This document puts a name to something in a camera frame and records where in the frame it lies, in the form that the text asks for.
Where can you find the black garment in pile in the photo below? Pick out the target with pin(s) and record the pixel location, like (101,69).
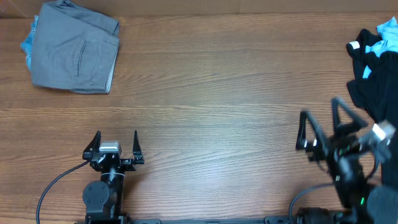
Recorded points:
(374,87)

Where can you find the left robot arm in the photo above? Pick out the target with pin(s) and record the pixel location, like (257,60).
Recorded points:
(104,198)

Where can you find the light blue t-shirt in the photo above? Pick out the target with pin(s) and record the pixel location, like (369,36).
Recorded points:
(385,40)

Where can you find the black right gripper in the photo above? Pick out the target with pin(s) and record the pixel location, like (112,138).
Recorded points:
(340,137)

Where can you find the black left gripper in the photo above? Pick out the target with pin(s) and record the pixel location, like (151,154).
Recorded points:
(130,164)

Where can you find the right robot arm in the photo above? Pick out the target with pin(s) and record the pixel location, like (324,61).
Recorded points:
(380,205)

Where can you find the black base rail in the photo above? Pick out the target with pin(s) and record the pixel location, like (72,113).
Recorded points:
(265,220)

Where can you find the folded grey trousers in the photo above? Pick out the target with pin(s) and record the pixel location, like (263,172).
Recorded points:
(74,48)

